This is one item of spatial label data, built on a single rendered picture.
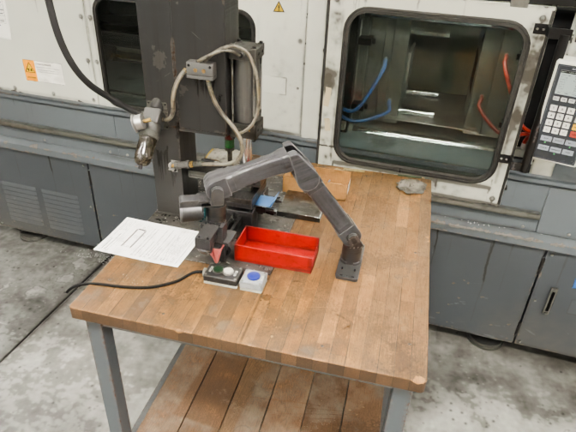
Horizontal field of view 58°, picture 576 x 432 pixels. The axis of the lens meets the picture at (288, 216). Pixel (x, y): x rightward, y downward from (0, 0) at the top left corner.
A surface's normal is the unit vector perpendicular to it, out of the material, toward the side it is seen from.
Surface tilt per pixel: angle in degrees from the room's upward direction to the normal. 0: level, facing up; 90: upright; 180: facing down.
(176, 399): 0
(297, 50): 90
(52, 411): 0
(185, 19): 90
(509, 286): 90
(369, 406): 0
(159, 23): 90
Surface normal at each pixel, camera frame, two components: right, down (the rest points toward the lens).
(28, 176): -0.29, 0.49
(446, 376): 0.04, -0.85
